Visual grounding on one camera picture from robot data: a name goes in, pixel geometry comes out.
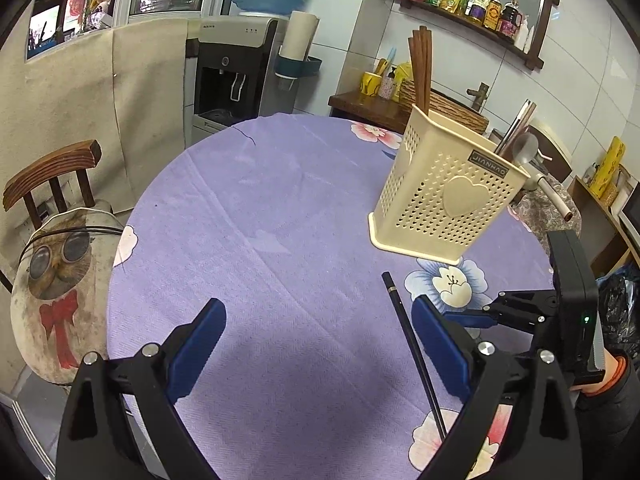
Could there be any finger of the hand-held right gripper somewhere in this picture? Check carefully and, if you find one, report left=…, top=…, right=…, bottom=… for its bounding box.
left=444, top=290, right=557, bottom=332

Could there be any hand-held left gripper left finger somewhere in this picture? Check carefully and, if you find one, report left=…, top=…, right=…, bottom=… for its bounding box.
left=55, top=297, right=227, bottom=480

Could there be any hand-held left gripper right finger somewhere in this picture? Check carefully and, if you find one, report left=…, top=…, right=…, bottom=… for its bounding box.
left=411, top=295, right=583, bottom=480

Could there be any black chopstick with metal ring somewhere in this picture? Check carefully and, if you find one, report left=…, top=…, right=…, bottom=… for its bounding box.
left=381, top=271, right=448, bottom=440

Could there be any cream perforated utensil holder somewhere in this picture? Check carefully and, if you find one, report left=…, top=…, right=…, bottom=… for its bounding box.
left=368, top=104, right=531, bottom=266

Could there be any metal spoon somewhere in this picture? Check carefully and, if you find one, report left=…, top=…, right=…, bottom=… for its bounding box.
left=494, top=101, right=530, bottom=157
left=514, top=133, right=540, bottom=167

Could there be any person's right forearm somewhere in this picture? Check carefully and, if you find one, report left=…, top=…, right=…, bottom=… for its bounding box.
left=575, top=352, right=640, bottom=480

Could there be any person's right hand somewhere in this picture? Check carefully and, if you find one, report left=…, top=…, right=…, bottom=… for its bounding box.
left=570, top=349, right=620, bottom=397

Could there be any black plastic bag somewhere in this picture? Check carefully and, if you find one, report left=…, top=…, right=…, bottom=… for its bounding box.
left=595, top=265, right=640, bottom=361

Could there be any wooden side shelf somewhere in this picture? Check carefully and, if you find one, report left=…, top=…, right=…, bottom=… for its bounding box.
left=570, top=175, right=640, bottom=281

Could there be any floral patterned cloth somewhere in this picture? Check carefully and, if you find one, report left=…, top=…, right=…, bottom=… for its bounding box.
left=510, top=180, right=583, bottom=256

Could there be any yellow package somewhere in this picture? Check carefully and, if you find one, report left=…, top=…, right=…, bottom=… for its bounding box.
left=595, top=136, right=626, bottom=201

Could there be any white rice cooker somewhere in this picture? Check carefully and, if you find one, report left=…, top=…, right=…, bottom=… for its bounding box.
left=530, top=124, right=575, bottom=183

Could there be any cat print cushion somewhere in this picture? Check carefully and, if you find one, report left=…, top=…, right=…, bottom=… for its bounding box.
left=10, top=200, right=138, bottom=386

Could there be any purple floral tablecloth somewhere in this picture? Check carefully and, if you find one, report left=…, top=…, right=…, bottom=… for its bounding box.
left=106, top=114, right=568, bottom=480

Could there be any wicker basket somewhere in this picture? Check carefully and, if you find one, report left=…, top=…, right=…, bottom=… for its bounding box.
left=397, top=77, right=491, bottom=133

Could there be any brass faucet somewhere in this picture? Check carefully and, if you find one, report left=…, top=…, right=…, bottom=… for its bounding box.
left=466, top=82, right=491, bottom=111

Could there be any wooden chair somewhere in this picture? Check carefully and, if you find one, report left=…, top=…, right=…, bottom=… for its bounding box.
left=2, top=140, right=103, bottom=231

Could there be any dark wooden side cabinet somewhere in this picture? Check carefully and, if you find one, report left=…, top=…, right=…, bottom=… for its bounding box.
left=328, top=90, right=493, bottom=136

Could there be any floral soap pump bottle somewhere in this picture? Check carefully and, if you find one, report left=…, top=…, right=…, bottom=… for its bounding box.
left=378, top=67, right=398, bottom=100

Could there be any yellow mug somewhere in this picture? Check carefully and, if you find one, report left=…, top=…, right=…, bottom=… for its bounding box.
left=361, top=71, right=385, bottom=97

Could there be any beige cloth cover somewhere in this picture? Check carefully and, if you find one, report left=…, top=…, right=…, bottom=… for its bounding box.
left=0, top=16, right=193, bottom=281

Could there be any grey water dispenser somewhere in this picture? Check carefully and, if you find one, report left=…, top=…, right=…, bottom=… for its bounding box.
left=186, top=16, right=281, bottom=133

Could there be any row of condiment bottles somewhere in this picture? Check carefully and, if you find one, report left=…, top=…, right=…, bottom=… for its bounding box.
left=407, top=0, right=535, bottom=52

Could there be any teal cup holder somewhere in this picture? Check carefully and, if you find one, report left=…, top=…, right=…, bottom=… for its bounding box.
left=275, top=55, right=323, bottom=92

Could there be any stack of paper cups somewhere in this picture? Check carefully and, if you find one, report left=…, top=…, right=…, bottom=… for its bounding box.
left=282, top=10, right=321, bottom=61

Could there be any white tube handle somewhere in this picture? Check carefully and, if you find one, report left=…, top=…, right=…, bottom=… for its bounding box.
left=522, top=172, right=573, bottom=222

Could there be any wooden wall shelf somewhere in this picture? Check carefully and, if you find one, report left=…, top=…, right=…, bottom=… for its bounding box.
left=395, top=0, right=561, bottom=71

